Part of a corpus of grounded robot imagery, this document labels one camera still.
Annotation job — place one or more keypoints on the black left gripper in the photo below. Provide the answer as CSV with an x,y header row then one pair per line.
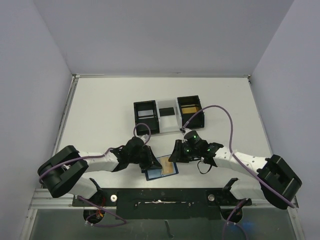
x,y
149,157

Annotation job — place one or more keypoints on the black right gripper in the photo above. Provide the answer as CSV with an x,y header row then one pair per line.
x,y
178,152

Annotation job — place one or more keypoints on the blue leather card holder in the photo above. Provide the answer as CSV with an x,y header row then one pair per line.
x,y
156,173

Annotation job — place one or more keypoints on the patterned gold card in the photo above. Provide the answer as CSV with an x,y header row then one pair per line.
x,y
190,109
167,166

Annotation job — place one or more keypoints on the black card from holder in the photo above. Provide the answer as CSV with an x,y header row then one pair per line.
x,y
167,111

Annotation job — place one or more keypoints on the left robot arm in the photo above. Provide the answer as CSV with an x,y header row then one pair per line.
x,y
63,173

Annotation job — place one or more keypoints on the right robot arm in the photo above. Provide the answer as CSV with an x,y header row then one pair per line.
x,y
276,181

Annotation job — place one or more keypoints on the silver credit card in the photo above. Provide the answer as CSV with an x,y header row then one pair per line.
x,y
144,114

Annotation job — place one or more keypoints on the black bin with silver card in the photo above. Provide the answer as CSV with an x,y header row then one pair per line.
x,y
152,123

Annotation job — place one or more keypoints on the black bin with gold card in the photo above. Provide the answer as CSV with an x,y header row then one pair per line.
x,y
197,122

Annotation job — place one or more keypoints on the white middle bin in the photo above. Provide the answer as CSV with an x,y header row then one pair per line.
x,y
169,123

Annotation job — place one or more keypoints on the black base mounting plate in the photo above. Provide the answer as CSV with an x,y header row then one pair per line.
x,y
162,203

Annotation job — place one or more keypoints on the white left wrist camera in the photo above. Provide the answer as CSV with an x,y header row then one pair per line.
x,y
145,138

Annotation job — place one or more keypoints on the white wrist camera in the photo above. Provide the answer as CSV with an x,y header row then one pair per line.
x,y
185,134
145,138

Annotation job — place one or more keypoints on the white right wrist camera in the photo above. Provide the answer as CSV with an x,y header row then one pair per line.
x,y
185,134

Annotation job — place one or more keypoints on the aluminium left side rail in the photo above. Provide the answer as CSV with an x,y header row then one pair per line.
x,y
65,113

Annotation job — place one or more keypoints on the aluminium rail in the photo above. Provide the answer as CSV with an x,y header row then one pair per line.
x,y
42,200
65,113

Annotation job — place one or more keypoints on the aluminium front rail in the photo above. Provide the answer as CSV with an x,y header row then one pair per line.
x,y
42,200

